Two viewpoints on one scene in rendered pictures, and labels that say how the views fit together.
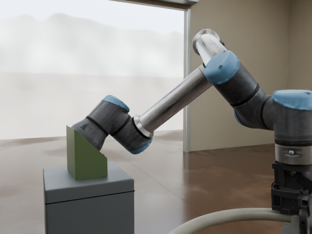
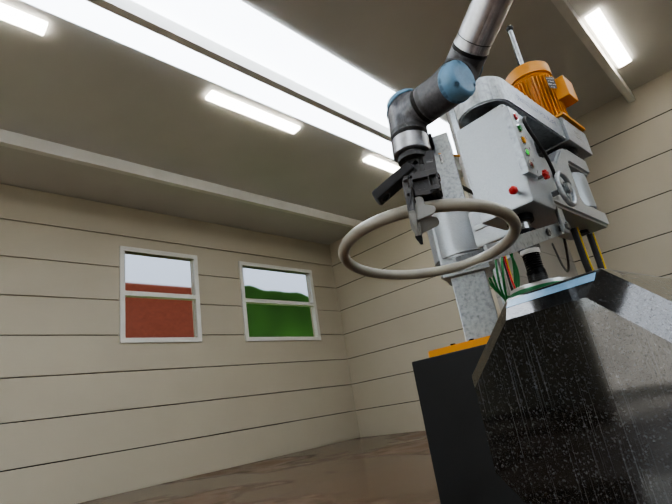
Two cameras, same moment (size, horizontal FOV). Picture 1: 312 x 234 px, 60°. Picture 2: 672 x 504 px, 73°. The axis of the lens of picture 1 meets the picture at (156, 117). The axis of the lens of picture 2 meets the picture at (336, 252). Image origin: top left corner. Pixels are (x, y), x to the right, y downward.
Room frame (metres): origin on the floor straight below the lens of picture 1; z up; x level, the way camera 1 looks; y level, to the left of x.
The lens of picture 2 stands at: (1.43, -0.92, 0.55)
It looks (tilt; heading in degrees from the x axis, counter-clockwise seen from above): 19 degrees up; 157
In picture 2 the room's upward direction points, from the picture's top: 9 degrees counter-clockwise
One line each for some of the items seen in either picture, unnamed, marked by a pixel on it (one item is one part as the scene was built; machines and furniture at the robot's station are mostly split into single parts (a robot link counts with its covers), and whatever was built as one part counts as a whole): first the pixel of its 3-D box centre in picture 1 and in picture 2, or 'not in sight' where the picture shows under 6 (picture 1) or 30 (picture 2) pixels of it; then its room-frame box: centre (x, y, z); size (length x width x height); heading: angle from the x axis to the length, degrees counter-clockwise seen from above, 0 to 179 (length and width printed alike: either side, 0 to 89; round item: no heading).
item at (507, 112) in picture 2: not in sight; (519, 142); (0.33, 0.37, 1.38); 0.08 x 0.03 x 0.28; 111
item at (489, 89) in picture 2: not in sight; (524, 133); (0.08, 0.72, 1.63); 0.96 x 0.25 x 0.17; 111
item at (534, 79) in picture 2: not in sight; (539, 103); (-0.02, 1.01, 1.91); 0.31 x 0.28 x 0.40; 21
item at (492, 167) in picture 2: not in sight; (514, 176); (0.17, 0.47, 1.33); 0.36 x 0.22 x 0.45; 111
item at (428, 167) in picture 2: (294, 186); (419, 178); (0.63, -0.33, 1.03); 0.09 x 0.08 x 0.12; 52
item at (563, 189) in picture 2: not in sight; (556, 192); (0.27, 0.55, 1.21); 0.15 x 0.10 x 0.15; 111
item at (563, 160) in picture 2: not in sight; (552, 193); (0.08, 0.76, 1.31); 0.74 x 0.23 x 0.49; 111
